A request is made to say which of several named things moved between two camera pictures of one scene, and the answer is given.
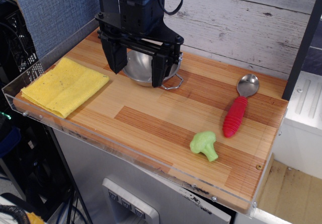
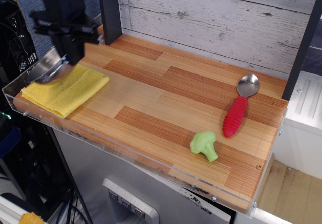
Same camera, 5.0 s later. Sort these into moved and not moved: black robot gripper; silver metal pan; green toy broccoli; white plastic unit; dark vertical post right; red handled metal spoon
Moved: black robot gripper; silver metal pan
Not moved: red handled metal spoon; dark vertical post right; green toy broccoli; white plastic unit
